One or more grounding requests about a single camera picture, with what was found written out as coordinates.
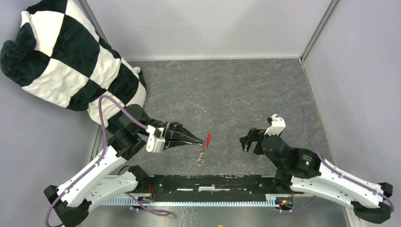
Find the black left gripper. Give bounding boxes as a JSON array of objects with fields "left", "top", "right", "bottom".
[{"left": 148, "top": 117, "right": 204, "bottom": 150}]

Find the metal key holder red handle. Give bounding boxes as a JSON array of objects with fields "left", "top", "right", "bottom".
[{"left": 196, "top": 131, "right": 212, "bottom": 165}]

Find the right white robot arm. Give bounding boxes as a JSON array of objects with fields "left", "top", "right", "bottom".
[{"left": 239, "top": 128, "right": 393, "bottom": 224}]

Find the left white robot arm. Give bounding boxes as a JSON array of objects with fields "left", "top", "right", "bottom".
[{"left": 44, "top": 104, "right": 204, "bottom": 227}]

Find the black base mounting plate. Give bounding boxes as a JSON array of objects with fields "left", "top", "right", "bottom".
[{"left": 133, "top": 175, "right": 292, "bottom": 202}]

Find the checkered black white plush cloth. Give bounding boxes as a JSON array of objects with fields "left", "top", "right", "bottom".
[{"left": 0, "top": 0, "right": 147, "bottom": 133}]

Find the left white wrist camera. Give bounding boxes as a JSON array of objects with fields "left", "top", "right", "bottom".
[{"left": 146, "top": 125, "right": 166, "bottom": 153}]

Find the slotted grey cable duct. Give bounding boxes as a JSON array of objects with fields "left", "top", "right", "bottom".
[{"left": 100, "top": 194, "right": 276, "bottom": 208}]

